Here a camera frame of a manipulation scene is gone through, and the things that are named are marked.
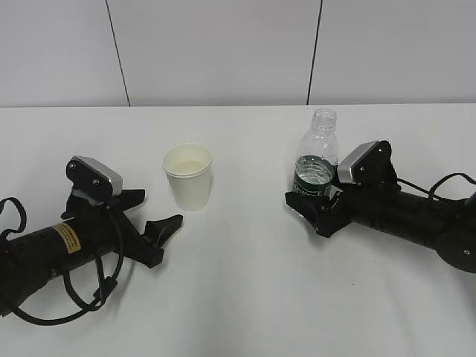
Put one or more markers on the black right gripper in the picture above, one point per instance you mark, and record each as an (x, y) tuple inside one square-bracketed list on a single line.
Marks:
[(329, 215)]

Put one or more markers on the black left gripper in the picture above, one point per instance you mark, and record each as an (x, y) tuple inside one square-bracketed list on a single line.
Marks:
[(143, 248)]

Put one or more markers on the clear water bottle green label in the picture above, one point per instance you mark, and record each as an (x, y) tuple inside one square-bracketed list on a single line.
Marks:
[(317, 156)]

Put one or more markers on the white paper cup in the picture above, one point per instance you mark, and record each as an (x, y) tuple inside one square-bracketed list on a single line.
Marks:
[(188, 170)]

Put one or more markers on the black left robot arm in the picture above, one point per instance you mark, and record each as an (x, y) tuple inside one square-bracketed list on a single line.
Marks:
[(98, 232)]

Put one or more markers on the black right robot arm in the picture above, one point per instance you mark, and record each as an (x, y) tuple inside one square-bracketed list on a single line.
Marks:
[(445, 227)]

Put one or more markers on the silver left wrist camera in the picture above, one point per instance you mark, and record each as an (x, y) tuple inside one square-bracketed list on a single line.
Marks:
[(92, 179)]

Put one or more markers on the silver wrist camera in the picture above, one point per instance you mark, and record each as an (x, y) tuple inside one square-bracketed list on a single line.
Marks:
[(368, 163), (92, 179)]

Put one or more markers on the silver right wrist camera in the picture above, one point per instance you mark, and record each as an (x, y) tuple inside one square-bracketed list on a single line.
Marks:
[(368, 163)]

